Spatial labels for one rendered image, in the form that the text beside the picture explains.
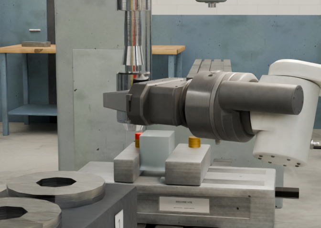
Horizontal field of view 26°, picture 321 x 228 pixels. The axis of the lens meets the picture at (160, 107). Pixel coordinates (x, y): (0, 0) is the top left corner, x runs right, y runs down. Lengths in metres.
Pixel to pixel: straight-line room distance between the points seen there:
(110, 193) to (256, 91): 0.24
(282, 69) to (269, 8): 6.61
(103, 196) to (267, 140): 0.26
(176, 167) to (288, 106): 0.39
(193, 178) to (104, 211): 0.55
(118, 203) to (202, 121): 0.26
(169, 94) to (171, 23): 6.62
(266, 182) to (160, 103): 0.34
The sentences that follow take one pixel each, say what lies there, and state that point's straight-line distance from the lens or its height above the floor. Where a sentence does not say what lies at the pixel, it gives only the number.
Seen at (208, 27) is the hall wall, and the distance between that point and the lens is 7.46.
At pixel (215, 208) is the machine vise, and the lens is 1.16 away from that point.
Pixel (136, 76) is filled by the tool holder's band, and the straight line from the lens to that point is 0.94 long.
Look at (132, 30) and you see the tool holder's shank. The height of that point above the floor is 1.25.
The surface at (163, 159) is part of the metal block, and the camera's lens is 1.19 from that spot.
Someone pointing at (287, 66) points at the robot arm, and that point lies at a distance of 0.84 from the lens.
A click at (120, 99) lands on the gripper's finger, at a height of 1.16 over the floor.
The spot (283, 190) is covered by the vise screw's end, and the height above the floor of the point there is 0.98.
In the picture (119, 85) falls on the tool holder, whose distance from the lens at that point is 0.96.
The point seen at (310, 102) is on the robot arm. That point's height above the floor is 1.17.
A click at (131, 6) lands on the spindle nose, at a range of 0.94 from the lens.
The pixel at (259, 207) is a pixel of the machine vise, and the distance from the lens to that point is 1.15.
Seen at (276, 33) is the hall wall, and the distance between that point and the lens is 7.44.
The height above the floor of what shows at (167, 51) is 0.86.
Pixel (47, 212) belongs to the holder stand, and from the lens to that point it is 0.56.
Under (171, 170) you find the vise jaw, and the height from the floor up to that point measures 1.02.
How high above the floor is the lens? 1.29
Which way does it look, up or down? 8 degrees down
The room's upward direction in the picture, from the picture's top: straight up
